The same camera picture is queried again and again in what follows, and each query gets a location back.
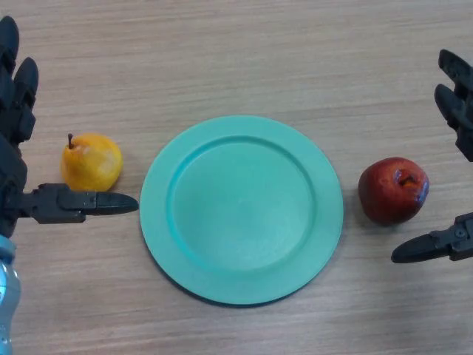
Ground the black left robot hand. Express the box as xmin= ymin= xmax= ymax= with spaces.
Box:
xmin=0 ymin=15 xmax=140 ymax=237

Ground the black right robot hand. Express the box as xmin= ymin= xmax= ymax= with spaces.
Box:
xmin=390 ymin=49 xmax=473 ymax=264

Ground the yellow pear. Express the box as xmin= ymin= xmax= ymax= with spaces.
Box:
xmin=60 ymin=132 xmax=123 ymax=192

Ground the green round plate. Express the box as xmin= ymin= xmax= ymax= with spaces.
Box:
xmin=139 ymin=115 xmax=344 ymax=307

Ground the red apple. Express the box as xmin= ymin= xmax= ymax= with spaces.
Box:
xmin=357 ymin=157 xmax=430 ymax=226

